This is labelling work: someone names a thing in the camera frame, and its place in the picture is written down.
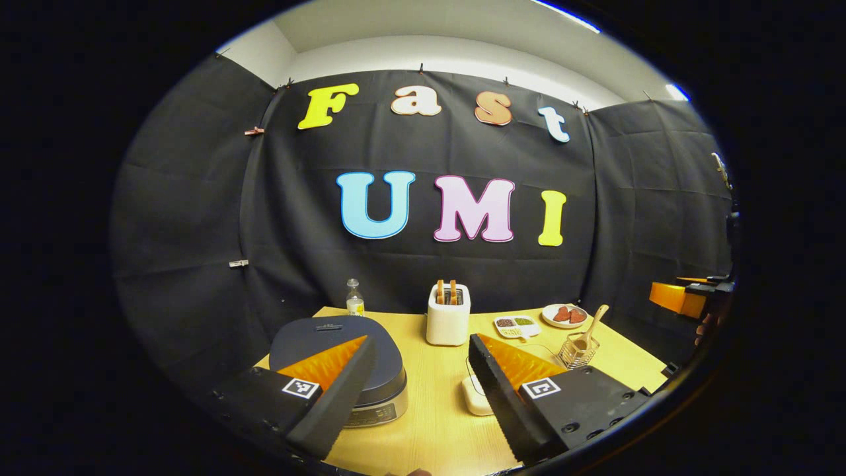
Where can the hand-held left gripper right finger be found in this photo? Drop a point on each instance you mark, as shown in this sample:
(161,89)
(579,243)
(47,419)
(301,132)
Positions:
(502,403)

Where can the white toaster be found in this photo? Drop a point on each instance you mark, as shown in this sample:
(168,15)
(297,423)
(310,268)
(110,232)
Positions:
(448,324)

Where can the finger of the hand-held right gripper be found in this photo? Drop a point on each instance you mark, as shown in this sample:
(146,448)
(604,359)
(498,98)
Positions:
(674,299)
(694,280)

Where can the wooden spoon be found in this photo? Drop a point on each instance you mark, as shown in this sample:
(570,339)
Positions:
(595,324)

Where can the grey silver rice cooker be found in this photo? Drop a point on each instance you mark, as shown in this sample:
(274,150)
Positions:
(317,337)

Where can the white box of rice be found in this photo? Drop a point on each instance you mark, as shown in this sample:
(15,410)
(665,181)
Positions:
(474,396)

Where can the small clear glass bottle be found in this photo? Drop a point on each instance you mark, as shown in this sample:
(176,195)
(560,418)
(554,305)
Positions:
(355,305)

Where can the black backdrop cloth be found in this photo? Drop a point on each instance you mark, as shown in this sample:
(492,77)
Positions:
(297,211)

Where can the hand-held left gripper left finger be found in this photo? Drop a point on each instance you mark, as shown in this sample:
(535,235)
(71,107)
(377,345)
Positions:
(334,406)

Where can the white round plate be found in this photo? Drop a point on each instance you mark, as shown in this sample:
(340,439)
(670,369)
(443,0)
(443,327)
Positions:
(550,314)

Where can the white divided dish of beans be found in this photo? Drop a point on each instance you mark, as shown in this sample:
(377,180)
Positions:
(517,327)

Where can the red meat piece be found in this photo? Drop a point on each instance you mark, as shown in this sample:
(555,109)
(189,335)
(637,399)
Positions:
(562,314)
(577,316)

